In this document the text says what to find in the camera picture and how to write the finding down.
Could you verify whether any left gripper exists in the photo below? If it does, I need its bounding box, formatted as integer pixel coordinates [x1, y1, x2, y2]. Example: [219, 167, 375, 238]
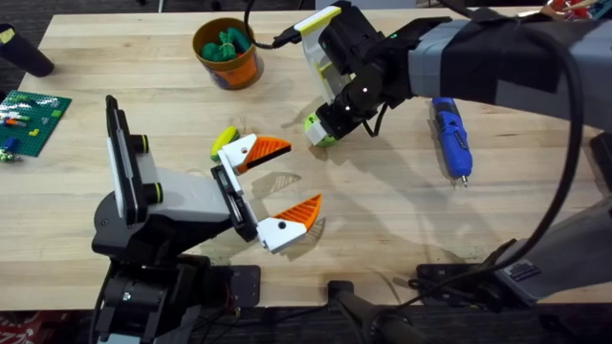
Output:
[91, 133, 323, 265]

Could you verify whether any yellow green toy vegetable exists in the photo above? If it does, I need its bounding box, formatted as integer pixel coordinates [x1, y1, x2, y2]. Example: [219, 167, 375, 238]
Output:
[209, 125, 241, 162]

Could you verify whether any black mounting plate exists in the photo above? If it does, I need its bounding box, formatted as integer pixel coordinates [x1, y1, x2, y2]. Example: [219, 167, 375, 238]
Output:
[209, 265, 262, 308]
[414, 262, 503, 308]

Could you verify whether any blue electric screwdriver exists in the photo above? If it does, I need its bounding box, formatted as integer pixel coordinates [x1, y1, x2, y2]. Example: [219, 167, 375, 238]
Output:
[430, 97, 474, 188]

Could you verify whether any green disc with holes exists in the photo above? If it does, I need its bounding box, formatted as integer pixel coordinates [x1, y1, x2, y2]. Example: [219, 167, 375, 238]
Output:
[304, 112, 339, 148]

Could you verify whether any right upright wrist plate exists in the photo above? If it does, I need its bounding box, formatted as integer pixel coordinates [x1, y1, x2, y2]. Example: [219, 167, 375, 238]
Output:
[293, 5, 356, 107]

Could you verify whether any upright wrist plate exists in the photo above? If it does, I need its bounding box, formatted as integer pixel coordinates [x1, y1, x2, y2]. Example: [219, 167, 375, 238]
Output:
[104, 94, 164, 226]
[293, 5, 356, 107]

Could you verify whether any orange tub with green toys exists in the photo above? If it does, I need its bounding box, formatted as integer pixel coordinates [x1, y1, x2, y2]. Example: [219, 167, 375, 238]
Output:
[191, 17, 265, 91]

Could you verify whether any left upright wrist plate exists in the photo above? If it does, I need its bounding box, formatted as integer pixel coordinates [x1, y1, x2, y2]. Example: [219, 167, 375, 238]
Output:
[104, 94, 164, 226]

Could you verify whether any black stand pole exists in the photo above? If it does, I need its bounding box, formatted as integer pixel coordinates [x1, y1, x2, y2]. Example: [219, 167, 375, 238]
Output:
[326, 280, 431, 344]

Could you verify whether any green board with toy blocks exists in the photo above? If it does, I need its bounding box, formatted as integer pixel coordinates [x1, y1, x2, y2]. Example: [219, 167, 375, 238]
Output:
[0, 89, 73, 163]

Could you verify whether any red printed bag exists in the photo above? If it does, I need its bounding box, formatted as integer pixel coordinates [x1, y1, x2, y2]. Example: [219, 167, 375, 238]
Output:
[0, 310, 73, 344]

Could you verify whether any black cylinder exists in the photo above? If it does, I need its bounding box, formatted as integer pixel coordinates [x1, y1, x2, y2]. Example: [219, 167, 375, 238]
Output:
[0, 22, 55, 78]

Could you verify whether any heap of colourful tools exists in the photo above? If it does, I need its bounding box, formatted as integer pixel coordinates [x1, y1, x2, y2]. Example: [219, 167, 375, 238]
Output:
[541, 0, 612, 21]

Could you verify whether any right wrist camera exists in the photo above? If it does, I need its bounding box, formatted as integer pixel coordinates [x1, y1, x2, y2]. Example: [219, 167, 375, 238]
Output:
[324, 1, 386, 77]

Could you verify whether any black camera cable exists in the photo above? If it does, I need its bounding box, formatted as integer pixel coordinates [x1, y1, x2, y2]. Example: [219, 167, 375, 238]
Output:
[243, 0, 302, 51]

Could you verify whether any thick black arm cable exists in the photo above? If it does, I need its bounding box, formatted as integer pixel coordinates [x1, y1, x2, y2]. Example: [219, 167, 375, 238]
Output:
[405, 0, 587, 312]

